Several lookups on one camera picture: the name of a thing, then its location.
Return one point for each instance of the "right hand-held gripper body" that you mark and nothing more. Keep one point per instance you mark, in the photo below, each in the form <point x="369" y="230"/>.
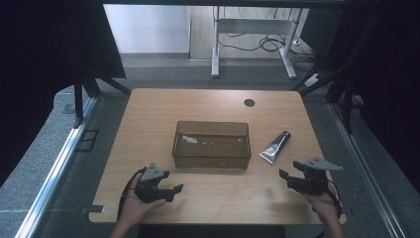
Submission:
<point x="313" y="183"/>

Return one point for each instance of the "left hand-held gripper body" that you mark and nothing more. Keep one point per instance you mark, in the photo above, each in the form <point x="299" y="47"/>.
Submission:
<point x="148" y="190"/>

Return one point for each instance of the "silver tube with black cap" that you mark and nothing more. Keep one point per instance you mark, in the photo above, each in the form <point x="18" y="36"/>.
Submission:
<point x="274" y="148"/>

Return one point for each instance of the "transparent brown plastic box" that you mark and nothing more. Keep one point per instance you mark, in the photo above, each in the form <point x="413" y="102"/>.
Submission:
<point x="211" y="158"/>

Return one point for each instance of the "person's left hand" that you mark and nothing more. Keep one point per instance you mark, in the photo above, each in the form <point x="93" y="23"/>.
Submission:
<point x="135" y="210"/>

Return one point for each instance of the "person's right hand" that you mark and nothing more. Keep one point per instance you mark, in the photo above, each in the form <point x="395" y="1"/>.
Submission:
<point x="325" y="205"/>

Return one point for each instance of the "white scrap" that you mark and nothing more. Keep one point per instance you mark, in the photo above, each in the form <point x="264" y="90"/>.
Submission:
<point x="189" y="139"/>

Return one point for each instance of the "black round table grommet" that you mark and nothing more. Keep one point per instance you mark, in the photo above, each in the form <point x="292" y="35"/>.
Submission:
<point x="249" y="102"/>

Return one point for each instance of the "white power strip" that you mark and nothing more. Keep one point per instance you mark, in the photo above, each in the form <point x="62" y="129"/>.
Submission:
<point x="312" y="79"/>

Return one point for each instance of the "black curtain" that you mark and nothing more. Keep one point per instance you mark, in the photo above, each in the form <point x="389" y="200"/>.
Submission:
<point x="49" y="66"/>
<point x="386" y="82"/>

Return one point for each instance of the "aluminium floor rail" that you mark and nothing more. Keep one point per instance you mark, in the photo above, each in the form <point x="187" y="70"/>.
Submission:
<point x="360" y="165"/>
<point x="56" y="168"/>

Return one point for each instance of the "black metal frame stand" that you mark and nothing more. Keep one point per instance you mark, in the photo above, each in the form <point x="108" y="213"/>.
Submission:
<point x="85" y="92"/>
<point x="343" y="86"/>

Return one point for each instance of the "white metal desk frame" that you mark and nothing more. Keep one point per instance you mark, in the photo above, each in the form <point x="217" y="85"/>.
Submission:
<point x="254" y="25"/>

